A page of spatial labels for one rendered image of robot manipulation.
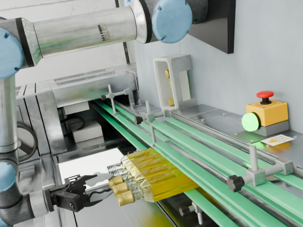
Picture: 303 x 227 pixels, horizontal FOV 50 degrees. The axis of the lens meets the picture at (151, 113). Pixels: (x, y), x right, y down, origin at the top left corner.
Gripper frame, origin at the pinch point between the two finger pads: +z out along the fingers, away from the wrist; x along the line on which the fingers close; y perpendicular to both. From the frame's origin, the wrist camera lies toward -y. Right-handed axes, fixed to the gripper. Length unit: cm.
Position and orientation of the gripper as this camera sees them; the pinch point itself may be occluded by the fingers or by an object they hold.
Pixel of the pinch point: (112, 183)
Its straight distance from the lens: 106.1
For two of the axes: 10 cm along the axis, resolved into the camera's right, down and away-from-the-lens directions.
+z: 9.3, -2.4, 2.9
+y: -3.3, -1.5, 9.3
